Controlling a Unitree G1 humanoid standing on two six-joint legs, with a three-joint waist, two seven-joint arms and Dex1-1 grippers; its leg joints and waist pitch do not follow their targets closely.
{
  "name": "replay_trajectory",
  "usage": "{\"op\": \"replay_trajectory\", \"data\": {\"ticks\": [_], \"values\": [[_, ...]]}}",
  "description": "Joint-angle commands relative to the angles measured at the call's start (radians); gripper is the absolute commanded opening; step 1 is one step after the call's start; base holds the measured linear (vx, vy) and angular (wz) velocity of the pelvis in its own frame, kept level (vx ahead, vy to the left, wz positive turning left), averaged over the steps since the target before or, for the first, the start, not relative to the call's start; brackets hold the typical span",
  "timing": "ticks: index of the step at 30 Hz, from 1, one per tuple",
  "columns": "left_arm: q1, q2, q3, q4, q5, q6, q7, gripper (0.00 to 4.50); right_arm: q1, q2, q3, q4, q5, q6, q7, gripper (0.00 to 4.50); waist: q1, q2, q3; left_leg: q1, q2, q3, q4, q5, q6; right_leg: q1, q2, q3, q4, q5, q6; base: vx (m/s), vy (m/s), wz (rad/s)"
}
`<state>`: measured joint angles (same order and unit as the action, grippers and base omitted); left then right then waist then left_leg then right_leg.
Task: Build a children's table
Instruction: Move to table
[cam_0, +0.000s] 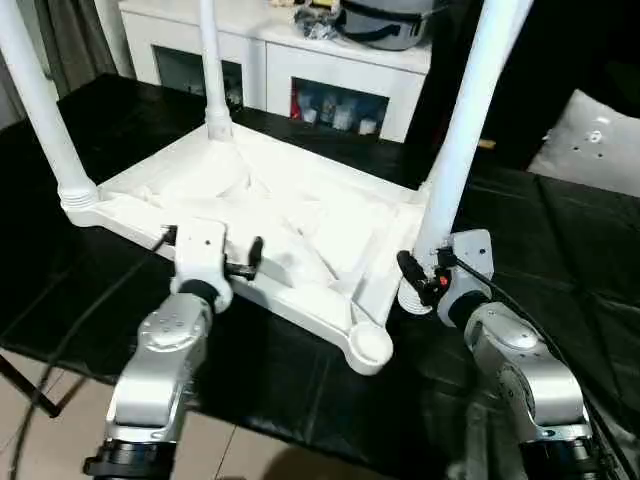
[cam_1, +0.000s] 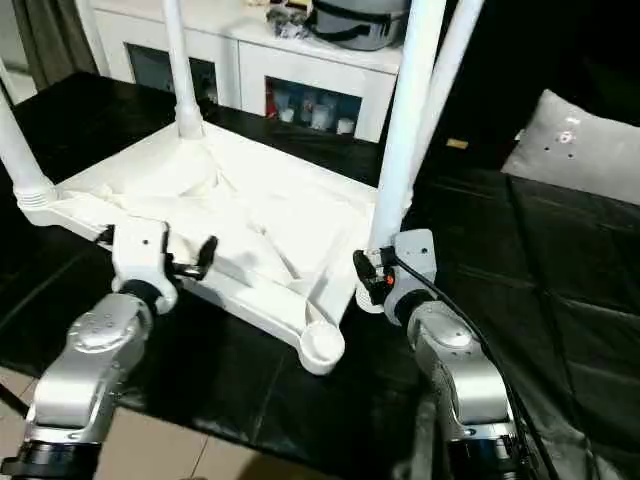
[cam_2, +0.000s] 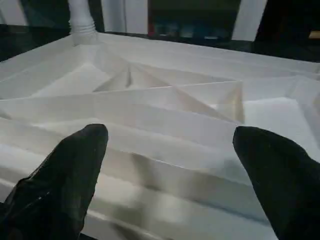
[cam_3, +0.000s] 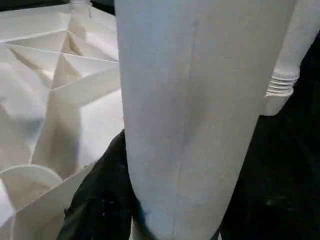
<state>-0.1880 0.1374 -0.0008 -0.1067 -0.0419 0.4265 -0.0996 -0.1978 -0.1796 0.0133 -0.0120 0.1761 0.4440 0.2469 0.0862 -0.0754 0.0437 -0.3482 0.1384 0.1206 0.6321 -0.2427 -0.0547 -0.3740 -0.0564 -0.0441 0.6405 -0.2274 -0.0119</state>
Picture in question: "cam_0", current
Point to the black box with gold label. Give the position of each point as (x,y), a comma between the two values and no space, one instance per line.
(550,75)

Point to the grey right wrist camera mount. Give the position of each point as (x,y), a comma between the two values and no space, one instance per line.
(470,270)

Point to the grey curtain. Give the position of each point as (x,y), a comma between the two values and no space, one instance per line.
(85,40)

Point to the grey round pot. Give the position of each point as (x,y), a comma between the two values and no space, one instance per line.
(390,25)

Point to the black metal table leg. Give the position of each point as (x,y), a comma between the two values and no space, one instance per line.
(35,390)

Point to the white glass-door cabinet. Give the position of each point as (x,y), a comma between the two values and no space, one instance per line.
(350,65)

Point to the white plastic table top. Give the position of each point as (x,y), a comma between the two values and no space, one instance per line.
(300,200)

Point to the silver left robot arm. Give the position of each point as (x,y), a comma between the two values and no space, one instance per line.
(155,360)

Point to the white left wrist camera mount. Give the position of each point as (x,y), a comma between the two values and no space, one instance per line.
(200,250)

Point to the white pillow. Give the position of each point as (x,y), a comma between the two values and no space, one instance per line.
(590,145)

